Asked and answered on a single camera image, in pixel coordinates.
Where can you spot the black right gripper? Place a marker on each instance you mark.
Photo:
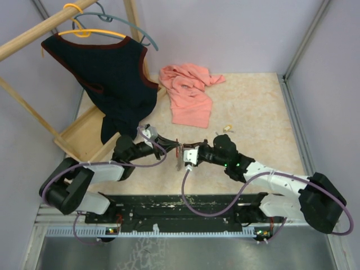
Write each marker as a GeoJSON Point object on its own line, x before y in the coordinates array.
{"type": "Point", "coordinates": [193, 145]}

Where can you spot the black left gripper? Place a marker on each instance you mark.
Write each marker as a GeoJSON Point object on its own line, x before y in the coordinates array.
{"type": "Point", "coordinates": [167, 143]}

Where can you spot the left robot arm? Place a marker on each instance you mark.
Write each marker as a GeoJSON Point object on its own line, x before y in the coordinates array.
{"type": "Point", "coordinates": [66, 188]}

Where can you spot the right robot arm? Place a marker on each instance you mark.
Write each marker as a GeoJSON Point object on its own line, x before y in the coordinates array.
{"type": "Point", "coordinates": [313, 199]}

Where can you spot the yellow key tag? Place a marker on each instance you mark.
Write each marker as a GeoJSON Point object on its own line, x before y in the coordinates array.
{"type": "Point", "coordinates": [227, 129]}

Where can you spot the pink cloth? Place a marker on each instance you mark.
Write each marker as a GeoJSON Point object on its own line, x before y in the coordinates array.
{"type": "Point", "coordinates": [185, 85]}

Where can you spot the dark navy vest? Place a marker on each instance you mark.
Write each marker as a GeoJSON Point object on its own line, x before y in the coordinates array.
{"type": "Point", "coordinates": [113, 78]}

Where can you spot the yellow clothes hanger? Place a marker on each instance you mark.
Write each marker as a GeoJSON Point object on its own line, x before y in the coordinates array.
{"type": "Point", "coordinates": [82, 32]}

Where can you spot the grey-blue clothes hanger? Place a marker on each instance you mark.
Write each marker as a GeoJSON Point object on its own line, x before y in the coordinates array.
{"type": "Point", "coordinates": [132, 21]}

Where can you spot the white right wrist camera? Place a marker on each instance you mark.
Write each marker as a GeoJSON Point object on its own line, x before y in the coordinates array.
{"type": "Point", "coordinates": [191, 158]}

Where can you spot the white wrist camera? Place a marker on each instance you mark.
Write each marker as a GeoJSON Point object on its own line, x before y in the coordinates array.
{"type": "Point", "coordinates": [191, 158]}
{"type": "Point", "coordinates": [148, 133]}

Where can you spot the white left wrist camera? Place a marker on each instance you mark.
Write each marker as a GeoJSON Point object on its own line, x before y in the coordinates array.
{"type": "Point", "coordinates": [148, 133]}

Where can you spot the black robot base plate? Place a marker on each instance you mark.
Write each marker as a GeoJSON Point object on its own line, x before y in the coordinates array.
{"type": "Point", "coordinates": [141, 212]}

